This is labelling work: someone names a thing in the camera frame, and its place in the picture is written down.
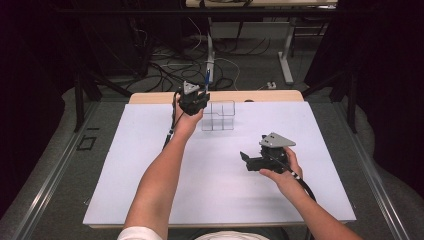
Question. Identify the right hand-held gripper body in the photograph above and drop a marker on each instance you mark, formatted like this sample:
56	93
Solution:
275	151

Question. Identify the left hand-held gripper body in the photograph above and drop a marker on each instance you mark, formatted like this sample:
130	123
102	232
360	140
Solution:
190	100

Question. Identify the blue pen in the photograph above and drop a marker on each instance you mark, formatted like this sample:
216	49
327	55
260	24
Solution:
207	80

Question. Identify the clear acrylic organizer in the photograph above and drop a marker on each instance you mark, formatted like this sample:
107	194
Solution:
218	116

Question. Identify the person's left hand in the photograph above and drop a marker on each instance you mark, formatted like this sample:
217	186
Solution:
186	125

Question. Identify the person's right hand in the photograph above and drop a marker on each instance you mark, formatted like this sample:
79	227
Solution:
288	180

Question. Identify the white table mat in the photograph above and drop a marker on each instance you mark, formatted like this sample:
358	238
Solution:
226	200

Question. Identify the white desk leg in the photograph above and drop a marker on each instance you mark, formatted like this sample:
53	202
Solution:
209	46
286	56

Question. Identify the white power plug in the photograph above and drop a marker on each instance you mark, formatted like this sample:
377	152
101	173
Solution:
271	85

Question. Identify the person's white shirt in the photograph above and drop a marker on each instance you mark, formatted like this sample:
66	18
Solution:
230	236

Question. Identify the black metal stand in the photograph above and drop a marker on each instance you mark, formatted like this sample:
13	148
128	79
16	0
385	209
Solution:
350	100
80	96

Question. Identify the light wooden desk top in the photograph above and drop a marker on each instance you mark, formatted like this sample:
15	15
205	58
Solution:
266	3

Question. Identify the dark curtain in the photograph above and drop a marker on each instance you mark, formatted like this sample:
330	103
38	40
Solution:
30	66
390	66

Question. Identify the aluminium floor rail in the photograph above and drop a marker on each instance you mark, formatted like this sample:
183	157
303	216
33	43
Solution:
376	186
50	180

